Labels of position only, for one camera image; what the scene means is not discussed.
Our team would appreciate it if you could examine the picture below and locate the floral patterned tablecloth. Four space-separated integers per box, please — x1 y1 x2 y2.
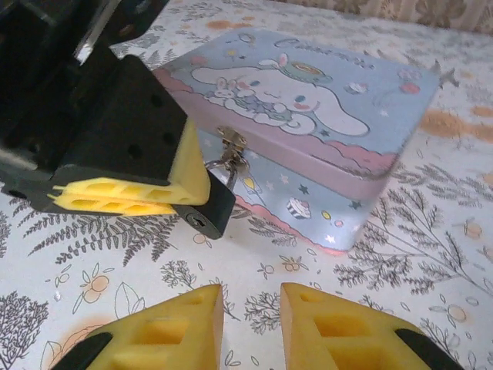
0 0 493 370

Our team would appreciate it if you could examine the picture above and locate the black padlock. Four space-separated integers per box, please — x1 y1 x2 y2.
172 159 237 241

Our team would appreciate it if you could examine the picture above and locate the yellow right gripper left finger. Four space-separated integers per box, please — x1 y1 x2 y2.
56 283 226 370

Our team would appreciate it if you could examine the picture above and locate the cartoon printed tin box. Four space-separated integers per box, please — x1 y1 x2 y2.
151 26 442 257

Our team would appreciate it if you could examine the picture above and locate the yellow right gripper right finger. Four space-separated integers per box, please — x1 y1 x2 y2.
280 282 466 370

